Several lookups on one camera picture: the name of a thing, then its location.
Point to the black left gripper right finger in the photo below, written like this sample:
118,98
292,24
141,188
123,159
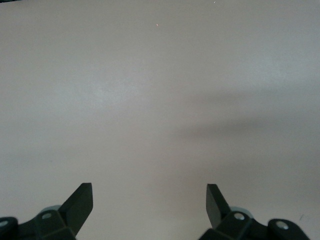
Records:
217,210

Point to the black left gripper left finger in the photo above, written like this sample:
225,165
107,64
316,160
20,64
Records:
75,207

